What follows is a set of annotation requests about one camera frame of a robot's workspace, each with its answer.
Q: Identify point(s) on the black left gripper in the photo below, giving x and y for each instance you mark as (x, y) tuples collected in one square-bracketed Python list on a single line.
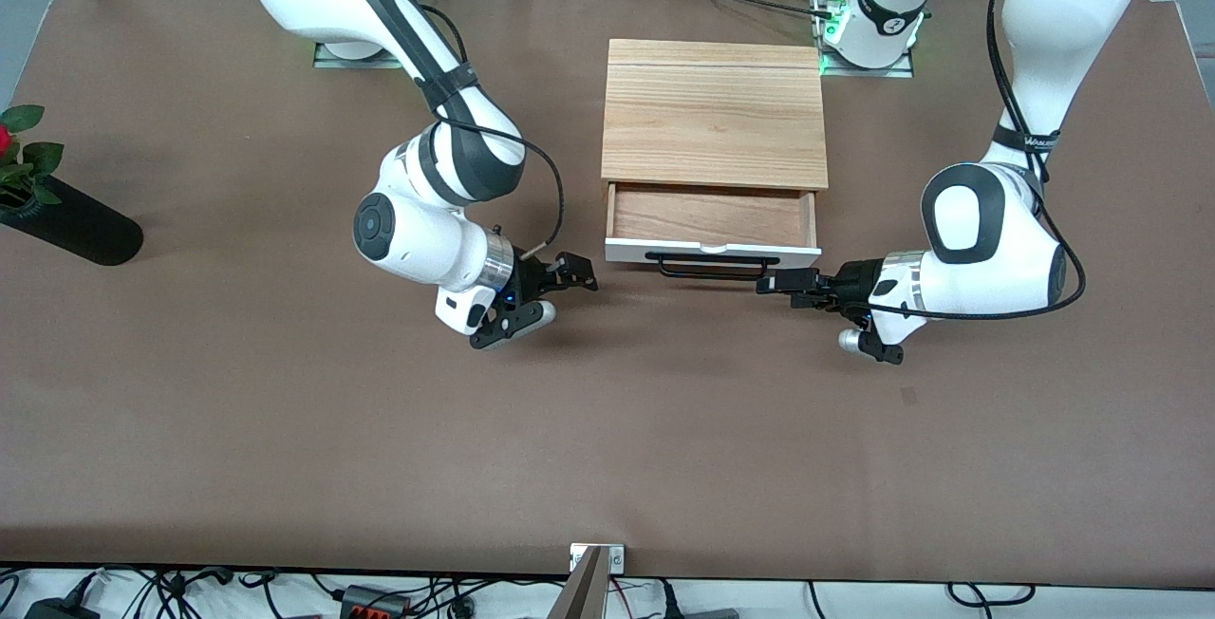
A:
[(857, 280)]

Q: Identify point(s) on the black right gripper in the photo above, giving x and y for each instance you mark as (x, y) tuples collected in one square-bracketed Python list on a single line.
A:
[(530, 275)]

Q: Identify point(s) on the white-fronted wooden drawer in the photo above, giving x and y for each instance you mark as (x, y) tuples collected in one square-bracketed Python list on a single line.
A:
[(712, 215)]

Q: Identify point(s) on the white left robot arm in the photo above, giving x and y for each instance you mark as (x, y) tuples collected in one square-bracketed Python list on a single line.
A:
[(987, 249)]

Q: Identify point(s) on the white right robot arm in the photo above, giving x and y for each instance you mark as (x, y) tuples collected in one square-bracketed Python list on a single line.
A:
[(418, 211)]

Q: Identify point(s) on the light wooden cabinet box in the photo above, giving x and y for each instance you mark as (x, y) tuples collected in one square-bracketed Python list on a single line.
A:
[(714, 116)]

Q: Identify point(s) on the black box with red connectors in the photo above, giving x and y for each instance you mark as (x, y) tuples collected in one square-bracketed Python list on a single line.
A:
[(375, 602)]

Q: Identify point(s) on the black cylindrical vase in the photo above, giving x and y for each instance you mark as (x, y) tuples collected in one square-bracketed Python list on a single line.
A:
[(85, 230)]

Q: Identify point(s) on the red rose with leaves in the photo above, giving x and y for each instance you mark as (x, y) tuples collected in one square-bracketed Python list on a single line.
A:
[(24, 163)]

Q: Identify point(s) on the black power adapter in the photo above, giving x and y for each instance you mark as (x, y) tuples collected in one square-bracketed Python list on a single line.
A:
[(57, 609)]

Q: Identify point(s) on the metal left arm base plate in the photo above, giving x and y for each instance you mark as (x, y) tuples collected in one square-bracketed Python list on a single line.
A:
[(902, 71)]

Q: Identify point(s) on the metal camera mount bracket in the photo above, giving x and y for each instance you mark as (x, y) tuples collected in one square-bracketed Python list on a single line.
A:
[(593, 581)]

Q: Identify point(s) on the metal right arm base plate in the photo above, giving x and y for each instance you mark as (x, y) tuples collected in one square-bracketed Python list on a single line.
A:
[(327, 57)]

